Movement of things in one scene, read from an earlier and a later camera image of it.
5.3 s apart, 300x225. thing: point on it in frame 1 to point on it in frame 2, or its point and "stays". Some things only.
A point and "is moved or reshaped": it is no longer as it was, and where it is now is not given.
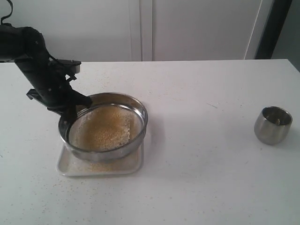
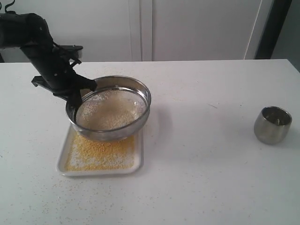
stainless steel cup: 272,125 stays
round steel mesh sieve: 111,126 is moved or reshaped
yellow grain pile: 104,127 to 110,108
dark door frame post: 279,11 stays
